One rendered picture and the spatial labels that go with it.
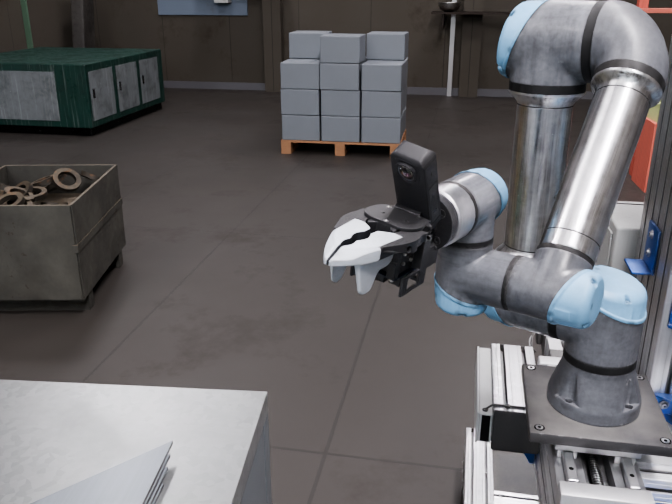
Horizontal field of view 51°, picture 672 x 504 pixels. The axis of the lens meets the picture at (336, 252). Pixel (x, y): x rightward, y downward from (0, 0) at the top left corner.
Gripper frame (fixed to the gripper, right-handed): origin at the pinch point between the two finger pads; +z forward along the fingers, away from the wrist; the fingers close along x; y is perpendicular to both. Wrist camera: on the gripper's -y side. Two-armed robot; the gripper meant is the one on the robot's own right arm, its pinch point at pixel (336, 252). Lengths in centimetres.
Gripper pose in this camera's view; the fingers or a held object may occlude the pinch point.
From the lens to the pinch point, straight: 69.8
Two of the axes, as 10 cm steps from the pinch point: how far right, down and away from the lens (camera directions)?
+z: -6.0, 2.9, -7.5
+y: -1.1, 8.9, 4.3
